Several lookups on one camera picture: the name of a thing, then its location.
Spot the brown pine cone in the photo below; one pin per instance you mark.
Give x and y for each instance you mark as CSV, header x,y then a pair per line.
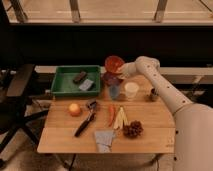
x,y
133,130

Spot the orange apple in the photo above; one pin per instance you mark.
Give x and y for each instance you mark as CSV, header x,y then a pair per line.
x,y
74,109

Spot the green plastic tray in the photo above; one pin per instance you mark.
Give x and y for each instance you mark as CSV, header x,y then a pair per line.
x,y
63,85

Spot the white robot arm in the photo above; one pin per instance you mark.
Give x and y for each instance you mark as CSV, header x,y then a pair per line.
x,y
193,148

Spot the red bowl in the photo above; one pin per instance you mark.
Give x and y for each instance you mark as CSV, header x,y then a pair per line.
x,y
112,63

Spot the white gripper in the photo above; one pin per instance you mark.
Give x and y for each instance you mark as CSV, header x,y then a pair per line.
x,y
127,70

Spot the grey sponge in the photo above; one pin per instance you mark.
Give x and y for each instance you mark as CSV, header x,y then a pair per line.
x,y
86,85

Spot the black peeler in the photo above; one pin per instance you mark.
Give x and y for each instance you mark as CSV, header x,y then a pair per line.
x,y
91,105

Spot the black office chair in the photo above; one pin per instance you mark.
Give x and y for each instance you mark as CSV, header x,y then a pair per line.
x,y
13,107

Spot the orange carrot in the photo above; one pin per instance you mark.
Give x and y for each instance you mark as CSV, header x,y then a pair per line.
x,y
111,110

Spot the small metal cup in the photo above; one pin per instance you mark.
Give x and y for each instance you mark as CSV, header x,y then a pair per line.
x,y
153,95

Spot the white cup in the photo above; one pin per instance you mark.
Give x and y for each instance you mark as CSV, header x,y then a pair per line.
x,y
131,90

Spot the grey folded cloth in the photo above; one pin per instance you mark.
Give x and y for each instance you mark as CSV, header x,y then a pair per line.
x,y
104,140

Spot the dark brown bar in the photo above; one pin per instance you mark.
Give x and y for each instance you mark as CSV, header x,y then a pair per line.
x,y
79,77

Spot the blue cup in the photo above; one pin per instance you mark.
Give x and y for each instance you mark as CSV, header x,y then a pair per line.
x,y
114,92

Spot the purple bowl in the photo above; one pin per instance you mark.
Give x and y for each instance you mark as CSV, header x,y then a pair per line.
x,y
111,79

